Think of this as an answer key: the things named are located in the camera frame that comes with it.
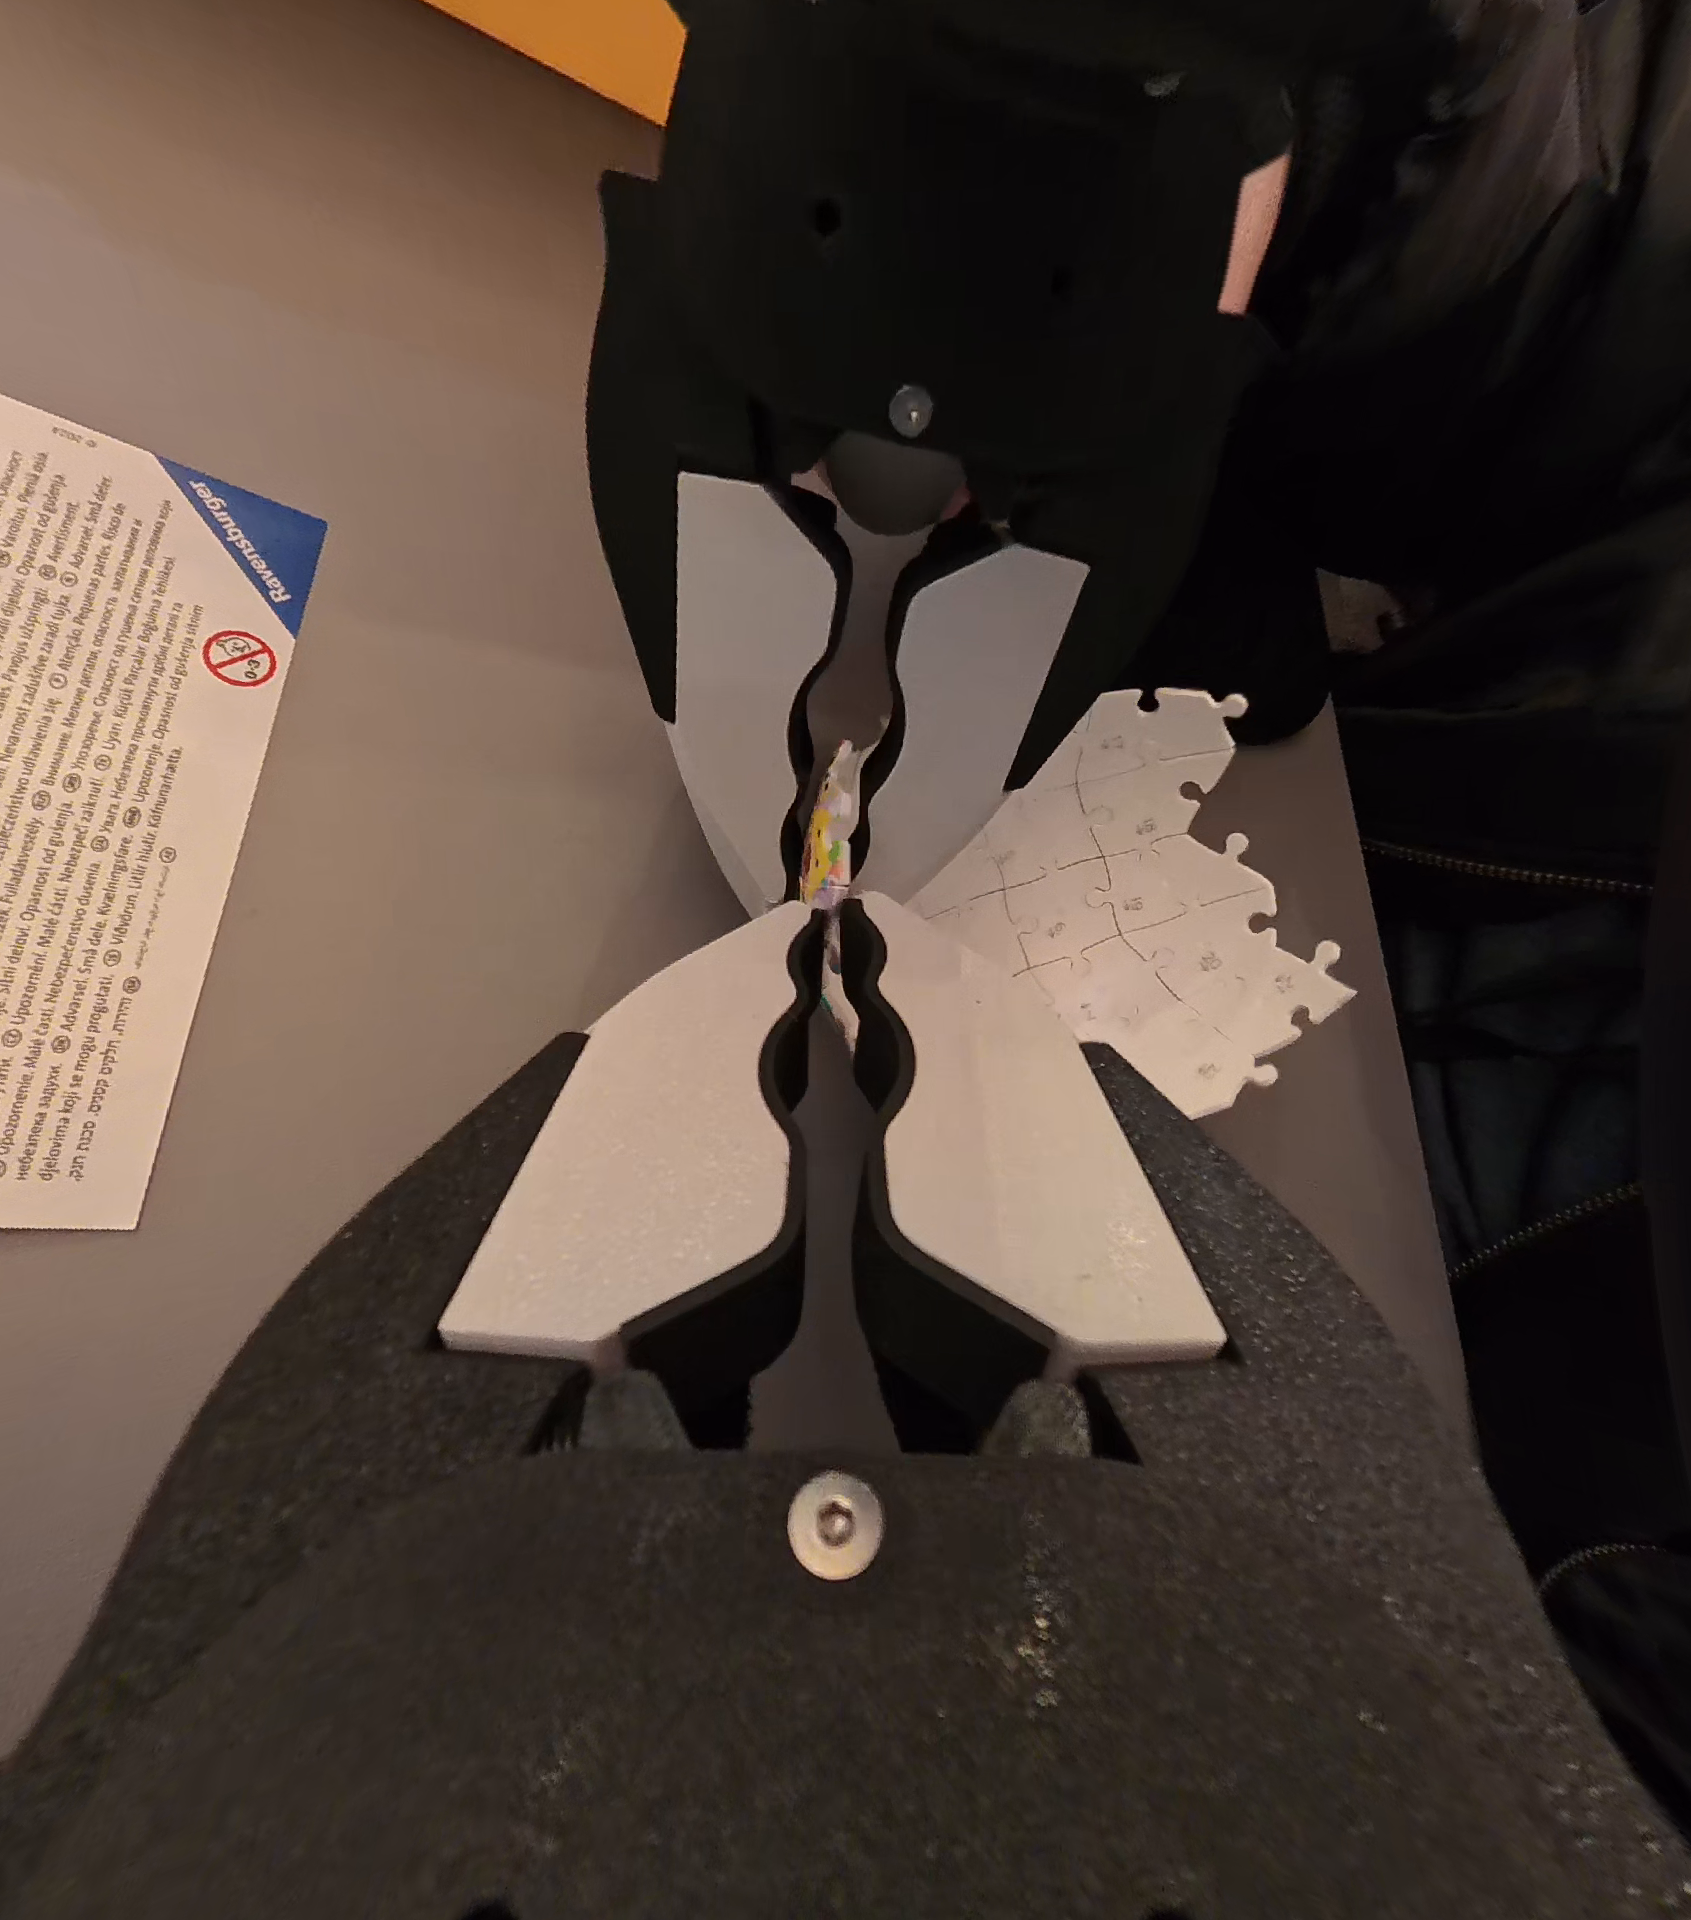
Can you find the person's right forearm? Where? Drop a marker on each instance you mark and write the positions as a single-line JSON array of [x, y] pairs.
[[1459, 375]]

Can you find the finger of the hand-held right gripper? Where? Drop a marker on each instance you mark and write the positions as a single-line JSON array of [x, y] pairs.
[[995, 661], [739, 630]]

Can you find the person's jacketed torso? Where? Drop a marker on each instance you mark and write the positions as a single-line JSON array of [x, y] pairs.
[[1609, 1125]]

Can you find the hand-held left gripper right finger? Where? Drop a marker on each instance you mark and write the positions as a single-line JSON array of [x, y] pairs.
[[1039, 1185]]

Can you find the yellow plastic bin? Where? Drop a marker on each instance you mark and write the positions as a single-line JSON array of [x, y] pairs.
[[575, 44]]

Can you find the partly built puzzle ball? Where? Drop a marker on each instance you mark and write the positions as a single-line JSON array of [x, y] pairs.
[[1159, 931]]

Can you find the folded paper leaflet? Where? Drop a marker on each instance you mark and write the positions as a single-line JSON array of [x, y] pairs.
[[34, 824]]

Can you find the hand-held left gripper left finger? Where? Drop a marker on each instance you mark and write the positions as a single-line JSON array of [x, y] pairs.
[[635, 1185]]

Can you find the person's right hand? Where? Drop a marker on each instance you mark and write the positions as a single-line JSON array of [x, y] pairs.
[[1253, 225]]

